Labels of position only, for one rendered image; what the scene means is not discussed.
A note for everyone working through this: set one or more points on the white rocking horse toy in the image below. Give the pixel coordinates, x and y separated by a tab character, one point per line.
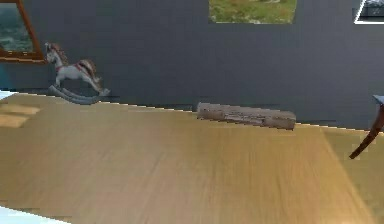
71	71

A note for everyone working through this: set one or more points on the brown framed window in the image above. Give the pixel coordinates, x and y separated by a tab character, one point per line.
15	31

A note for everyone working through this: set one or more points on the green landscape wall picture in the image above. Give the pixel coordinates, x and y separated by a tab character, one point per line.
252	11

